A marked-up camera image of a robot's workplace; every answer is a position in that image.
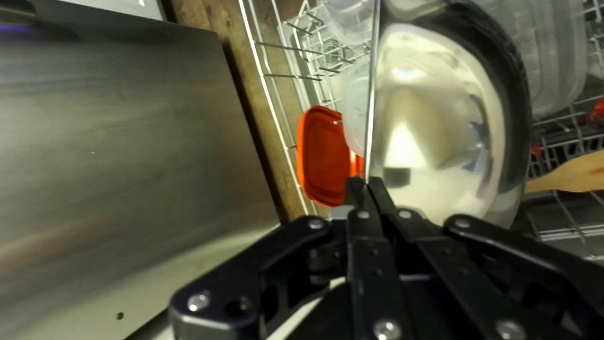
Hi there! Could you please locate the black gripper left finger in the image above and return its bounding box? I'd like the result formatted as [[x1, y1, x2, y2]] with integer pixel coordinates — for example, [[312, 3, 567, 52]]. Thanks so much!
[[167, 178, 403, 340]]

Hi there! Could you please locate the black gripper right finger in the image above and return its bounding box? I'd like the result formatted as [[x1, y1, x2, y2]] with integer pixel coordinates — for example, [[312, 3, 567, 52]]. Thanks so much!
[[365, 178, 604, 340]]

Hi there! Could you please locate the large silver bowl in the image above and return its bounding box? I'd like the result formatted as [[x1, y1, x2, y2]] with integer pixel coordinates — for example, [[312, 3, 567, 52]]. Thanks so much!
[[365, 0, 530, 227]]

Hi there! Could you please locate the white dishwasher rack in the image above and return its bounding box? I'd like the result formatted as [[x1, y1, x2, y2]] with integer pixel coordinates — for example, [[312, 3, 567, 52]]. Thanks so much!
[[239, 0, 604, 258]]

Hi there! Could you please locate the wooden spoon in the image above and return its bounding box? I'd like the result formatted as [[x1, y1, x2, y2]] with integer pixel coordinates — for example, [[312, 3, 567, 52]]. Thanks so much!
[[524, 152, 604, 195]]

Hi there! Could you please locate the stainless steel refrigerator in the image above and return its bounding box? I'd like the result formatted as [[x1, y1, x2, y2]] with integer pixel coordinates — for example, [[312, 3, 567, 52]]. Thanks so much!
[[0, 0, 279, 340]]

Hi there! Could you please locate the clear container in rack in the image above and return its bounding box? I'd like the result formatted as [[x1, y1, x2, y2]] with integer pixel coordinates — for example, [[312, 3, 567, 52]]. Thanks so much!
[[475, 0, 588, 118]]

